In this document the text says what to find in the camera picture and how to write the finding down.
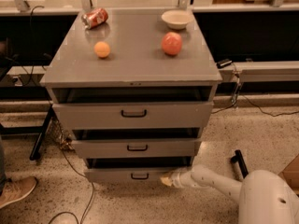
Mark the grey middle drawer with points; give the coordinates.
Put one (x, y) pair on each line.
(137, 143)

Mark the black metal stand leg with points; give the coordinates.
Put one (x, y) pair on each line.
(238, 158)

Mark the grey drawer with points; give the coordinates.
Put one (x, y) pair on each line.
(118, 170)
(137, 143)
(133, 115)

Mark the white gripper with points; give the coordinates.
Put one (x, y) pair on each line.
(177, 179)

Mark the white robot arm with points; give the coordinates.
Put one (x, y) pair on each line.
(262, 197)

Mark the orange fruit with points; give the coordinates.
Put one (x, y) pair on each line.
(102, 49)

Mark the grey top drawer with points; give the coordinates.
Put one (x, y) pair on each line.
(133, 115)

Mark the cardboard box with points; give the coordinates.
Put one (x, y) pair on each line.
(291, 174)

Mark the black table leg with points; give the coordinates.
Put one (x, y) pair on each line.
(35, 155)

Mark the white bowl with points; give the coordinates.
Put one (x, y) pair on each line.
(177, 19)

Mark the red soda can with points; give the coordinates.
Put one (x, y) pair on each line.
(94, 18)

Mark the red apple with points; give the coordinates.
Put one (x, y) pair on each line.
(172, 43)

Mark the grey drawer cabinet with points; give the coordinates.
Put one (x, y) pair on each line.
(137, 69)

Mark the grey bottom drawer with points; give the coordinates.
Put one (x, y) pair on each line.
(118, 170)

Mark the tan sneaker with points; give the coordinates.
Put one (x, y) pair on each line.
(14, 191)

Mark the black power adapter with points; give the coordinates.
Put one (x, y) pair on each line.
(223, 63)

